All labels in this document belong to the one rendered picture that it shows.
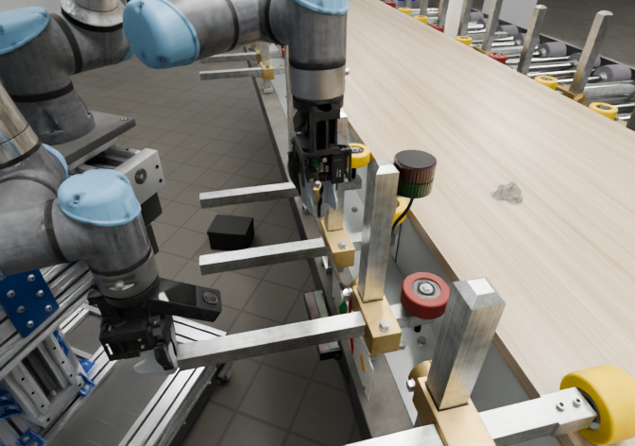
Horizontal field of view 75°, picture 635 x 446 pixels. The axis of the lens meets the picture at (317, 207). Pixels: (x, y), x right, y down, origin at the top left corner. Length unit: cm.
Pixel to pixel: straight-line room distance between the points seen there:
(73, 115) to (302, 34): 59
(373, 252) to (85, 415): 111
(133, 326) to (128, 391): 90
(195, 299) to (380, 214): 29
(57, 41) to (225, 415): 124
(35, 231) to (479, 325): 46
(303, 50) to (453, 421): 46
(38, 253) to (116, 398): 103
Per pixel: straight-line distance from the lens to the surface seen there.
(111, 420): 149
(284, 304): 189
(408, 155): 62
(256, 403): 164
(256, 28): 58
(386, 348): 73
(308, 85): 55
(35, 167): 64
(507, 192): 102
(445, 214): 92
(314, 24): 53
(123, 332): 64
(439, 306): 72
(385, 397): 84
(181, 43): 51
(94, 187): 51
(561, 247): 92
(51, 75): 98
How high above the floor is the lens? 143
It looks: 36 degrees down
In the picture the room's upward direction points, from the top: straight up
